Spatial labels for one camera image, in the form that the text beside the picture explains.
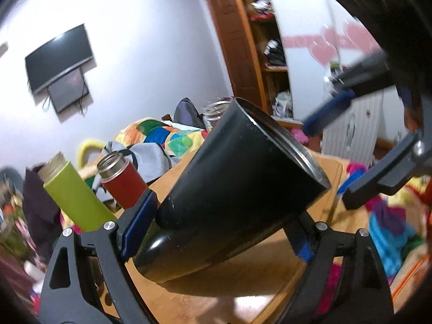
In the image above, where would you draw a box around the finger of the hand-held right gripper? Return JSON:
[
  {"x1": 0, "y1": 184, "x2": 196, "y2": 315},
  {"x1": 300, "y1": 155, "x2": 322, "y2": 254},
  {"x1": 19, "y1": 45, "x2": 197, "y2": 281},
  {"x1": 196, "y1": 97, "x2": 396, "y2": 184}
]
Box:
[
  {"x1": 302, "y1": 50, "x2": 397, "y2": 136},
  {"x1": 342, "y1": 130, "x2": 432, "y2": 211}
]

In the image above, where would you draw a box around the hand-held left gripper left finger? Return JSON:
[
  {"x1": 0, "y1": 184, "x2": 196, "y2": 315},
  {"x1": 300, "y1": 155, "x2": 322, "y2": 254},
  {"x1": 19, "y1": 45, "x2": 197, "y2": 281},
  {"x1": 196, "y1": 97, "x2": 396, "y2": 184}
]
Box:
[{"x1": 40, "y1": 188, "x2": 160, "y2": 324}]

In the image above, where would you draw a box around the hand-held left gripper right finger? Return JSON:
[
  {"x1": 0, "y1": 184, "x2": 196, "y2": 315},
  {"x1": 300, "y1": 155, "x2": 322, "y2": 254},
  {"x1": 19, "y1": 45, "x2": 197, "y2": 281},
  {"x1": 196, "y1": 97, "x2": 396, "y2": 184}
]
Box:
[{"x1": 276, "y1": 211, "x2": 396, "y2": 324}]

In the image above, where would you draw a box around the black cup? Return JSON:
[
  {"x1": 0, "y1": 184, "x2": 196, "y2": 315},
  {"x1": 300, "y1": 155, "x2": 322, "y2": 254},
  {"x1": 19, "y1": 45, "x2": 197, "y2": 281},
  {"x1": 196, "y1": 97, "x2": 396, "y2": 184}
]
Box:
[{"x1": 132, "y1": 97, "x2": 332, "y2": 284}]

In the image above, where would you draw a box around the white ribbed cabinet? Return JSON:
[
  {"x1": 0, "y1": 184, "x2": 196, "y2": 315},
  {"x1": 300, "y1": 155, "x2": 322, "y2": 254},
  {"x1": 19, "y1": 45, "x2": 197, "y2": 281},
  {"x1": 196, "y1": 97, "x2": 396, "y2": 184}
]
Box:
[{"x1": 320, "y1": 91, "x2": 386, "y2": 167}]

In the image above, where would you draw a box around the red bottle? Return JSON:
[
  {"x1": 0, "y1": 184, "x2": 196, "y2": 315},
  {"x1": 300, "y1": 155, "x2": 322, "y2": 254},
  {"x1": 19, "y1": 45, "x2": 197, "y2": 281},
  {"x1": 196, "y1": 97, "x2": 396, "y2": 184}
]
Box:
[{"x1": 97, "y1": 151, "x2": 149, "y2": 210}]

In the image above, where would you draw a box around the bright printed blanket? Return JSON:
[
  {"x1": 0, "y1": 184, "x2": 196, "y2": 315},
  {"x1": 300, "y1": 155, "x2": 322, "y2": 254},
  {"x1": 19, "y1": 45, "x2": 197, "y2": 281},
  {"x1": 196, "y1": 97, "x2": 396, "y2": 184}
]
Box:
[{"x1": 315, "y1": 162, "x2": 432, "y2": 314}]

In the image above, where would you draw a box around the grey cloth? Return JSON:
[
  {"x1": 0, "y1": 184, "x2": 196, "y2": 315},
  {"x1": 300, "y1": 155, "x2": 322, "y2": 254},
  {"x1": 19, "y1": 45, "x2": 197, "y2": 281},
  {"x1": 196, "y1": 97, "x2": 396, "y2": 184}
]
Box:
[{"x1": 92, "y1": 141, "x2": 173, "y2": 203}]

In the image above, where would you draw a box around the green bottle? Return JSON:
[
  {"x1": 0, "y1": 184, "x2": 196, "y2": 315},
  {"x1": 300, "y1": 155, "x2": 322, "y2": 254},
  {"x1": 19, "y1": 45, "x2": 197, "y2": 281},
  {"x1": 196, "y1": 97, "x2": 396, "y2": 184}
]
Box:
[{"x1": 38, "y1": 152, "x2": 119, "y2": 233}]

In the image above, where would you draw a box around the white door with pink hearts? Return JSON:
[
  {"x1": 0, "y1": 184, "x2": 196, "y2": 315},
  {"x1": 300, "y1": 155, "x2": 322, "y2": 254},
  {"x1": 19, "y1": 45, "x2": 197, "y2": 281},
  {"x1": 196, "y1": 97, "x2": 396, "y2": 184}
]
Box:
[{"x1": 259, "y1": 0, "x2": 389, "y2": 122}]

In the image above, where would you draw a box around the yellow plush item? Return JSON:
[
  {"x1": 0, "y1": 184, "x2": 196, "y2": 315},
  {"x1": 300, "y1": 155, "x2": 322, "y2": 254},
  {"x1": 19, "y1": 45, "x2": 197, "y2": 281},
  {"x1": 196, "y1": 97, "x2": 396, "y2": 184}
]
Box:
[{"x1": 77, "y1": 138, "x2": 106, "y2": 170}]

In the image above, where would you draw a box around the colourful patchwork blanket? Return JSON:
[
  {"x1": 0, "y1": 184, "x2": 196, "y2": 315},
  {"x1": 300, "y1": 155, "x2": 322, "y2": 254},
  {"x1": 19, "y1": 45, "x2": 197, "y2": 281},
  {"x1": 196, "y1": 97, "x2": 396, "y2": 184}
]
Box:
[{"x1": 114, "y1": 117, "x2": 210, "y2": 163}]

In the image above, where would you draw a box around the dark purple cloth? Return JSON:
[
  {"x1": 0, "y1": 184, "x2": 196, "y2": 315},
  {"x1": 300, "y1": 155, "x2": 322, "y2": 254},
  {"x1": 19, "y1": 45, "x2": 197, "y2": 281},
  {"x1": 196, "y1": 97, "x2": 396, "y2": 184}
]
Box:
[{"x1": 21, "y1": 165, "x2": 65, "y2": 261}]

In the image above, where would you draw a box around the wooden shelf cabinet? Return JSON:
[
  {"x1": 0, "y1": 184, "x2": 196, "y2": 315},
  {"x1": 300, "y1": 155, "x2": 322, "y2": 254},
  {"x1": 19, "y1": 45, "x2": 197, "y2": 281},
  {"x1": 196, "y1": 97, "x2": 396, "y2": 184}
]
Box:
[{"x1": 158, "y1": 0, "x2": 295, "y2": 117}]

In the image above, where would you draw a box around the glass jar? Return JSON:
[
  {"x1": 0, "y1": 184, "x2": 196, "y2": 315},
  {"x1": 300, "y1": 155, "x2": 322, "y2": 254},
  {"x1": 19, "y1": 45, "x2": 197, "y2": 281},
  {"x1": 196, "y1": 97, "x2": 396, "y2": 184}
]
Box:
[{"x1": 202, "y1": 96, "x2": 234, "y2": 129}]

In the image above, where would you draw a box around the dark bag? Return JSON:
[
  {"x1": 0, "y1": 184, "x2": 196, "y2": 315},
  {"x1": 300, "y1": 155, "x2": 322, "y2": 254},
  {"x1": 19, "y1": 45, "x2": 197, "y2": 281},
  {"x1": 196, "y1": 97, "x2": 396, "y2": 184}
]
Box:
[{"x1": 171, "y1": 97, "x2": 206, "y2": 131}]

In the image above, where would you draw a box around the dark wall panel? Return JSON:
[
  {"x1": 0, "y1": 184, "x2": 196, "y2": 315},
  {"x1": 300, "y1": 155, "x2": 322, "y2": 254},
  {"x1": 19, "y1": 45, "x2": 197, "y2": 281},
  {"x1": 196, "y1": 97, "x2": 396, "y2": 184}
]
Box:
[{"x1": 47, "y1": 68, "x2": 90, "y2": 114}]

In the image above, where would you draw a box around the wall-mounted black television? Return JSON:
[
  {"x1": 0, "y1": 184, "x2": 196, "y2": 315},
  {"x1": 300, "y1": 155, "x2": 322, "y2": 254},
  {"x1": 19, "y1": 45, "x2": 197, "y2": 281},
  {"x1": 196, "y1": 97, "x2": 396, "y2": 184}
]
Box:
[{"x1": 24, "y1": 23, "x2": 95, "y2": 95}]

